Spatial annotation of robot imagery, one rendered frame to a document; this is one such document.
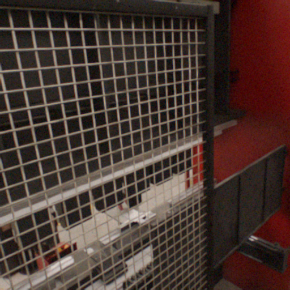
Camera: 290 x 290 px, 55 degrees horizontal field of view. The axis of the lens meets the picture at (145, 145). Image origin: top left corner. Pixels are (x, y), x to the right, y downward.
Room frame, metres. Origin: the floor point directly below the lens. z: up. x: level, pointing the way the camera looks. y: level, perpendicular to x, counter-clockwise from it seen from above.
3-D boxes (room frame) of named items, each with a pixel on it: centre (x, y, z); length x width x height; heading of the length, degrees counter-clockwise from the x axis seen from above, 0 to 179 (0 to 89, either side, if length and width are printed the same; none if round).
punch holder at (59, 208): (1.20, 0.37, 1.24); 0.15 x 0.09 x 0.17; 131
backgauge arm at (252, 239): (1.46, -0.50, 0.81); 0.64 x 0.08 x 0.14; 41
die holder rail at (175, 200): (1.81, -0.32, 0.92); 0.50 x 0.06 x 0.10; 131
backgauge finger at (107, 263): (1.09, 0.25, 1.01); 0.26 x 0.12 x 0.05; 41
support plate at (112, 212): (1.56, 0.19, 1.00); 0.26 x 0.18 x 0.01; 41
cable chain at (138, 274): (1.01, -0.02, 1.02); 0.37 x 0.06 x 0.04; 131
